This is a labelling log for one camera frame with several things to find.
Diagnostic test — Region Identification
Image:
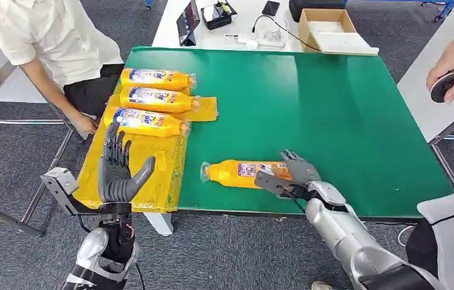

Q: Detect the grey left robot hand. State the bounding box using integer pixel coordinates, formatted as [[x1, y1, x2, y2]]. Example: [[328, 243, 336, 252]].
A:
[[97, 121, 157, 205]]

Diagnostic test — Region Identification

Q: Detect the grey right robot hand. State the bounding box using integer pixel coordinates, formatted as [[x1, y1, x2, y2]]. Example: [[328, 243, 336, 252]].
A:
[[279, 149, 323, 189]]

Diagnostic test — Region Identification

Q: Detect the orange drink bottle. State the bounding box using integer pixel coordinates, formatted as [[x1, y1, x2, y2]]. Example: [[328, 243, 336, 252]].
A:
[[102, 106, 192, 139], [120, 68, 198, 92], [119, 86, 200, 114], [199, 159, 294, 190]]

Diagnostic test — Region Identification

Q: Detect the yellow sheet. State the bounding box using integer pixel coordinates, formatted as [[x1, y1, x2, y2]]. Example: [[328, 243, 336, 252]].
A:
[[73, 94, 219, 214]]

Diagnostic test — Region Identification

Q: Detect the green table mat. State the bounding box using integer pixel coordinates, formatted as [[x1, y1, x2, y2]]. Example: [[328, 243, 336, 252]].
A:
[[124, 46, 454, 221]]

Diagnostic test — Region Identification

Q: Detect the white table foot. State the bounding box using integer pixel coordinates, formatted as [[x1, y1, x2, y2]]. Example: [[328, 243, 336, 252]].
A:
[[143, 212, 175, 237]]

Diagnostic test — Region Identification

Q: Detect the dark metal table leg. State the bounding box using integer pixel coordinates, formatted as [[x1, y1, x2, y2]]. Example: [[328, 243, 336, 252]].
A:
[[0, 196, 44, 239]]

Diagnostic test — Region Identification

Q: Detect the white flat board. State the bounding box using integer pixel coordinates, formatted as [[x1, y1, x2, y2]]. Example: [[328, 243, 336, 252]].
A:
[[311, 31, 380, 56]]

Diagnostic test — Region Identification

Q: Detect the clear plastic container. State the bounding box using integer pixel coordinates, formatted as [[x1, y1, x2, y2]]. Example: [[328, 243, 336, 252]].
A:
[[256, 24, 288, 48]]

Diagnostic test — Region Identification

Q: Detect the cardboard box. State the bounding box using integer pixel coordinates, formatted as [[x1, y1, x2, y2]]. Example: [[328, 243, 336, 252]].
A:
[[297, 8, 358, 53]]

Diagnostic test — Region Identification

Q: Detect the grey side table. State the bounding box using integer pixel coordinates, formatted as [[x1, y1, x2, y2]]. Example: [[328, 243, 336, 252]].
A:
[[397, 5, 454, 145]]

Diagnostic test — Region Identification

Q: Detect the white charger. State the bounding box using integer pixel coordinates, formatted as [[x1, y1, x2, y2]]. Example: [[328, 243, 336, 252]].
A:
[[224, 34, 261, 50]]

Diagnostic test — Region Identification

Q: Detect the seated person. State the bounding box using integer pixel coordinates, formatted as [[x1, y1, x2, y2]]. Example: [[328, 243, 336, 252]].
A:
[[0, 0, 125, 139]]

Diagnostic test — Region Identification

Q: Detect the white table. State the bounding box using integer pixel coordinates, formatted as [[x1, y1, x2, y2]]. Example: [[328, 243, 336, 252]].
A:
[[151, 0, 303, 53]]

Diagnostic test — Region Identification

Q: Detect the black round device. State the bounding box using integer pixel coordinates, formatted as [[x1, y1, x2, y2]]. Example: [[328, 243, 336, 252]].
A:
[[429, 69, 454, 104]]

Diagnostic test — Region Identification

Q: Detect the black phone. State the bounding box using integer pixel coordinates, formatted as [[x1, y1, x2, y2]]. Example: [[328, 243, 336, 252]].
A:
[[261, 1, 281, 17]]

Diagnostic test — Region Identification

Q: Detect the black bag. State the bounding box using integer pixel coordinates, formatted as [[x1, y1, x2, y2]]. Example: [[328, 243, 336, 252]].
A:
[[288, 0, 348, 23]]

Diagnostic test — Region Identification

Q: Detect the black tablet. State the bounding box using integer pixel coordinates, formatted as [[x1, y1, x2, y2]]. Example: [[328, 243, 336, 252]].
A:
[[177, 0, 201, 47]]

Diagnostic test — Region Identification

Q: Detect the black tray box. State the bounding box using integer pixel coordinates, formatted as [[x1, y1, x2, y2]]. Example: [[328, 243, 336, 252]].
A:
[[200, 0, 238, 31]]

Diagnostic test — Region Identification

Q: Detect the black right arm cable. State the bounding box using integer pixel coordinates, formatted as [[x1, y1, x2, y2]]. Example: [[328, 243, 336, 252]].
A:
[[276, 184, 306, 214]]

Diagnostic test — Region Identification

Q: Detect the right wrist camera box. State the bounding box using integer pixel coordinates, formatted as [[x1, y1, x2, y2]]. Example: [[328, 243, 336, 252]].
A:
[[253, 169, 311, 201]]

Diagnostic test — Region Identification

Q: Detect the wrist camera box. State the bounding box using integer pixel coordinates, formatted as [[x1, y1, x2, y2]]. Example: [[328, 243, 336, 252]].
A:
[[40, 167, 105, 217], [253, 169, 311, 201]]

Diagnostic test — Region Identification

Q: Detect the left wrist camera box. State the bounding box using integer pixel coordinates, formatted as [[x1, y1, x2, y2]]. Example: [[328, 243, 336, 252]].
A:
[[40, 167, 105, 217]]

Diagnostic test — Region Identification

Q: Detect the white floor cable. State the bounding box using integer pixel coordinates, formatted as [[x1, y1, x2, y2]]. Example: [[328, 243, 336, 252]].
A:
[[397, 225, 417, 248]]

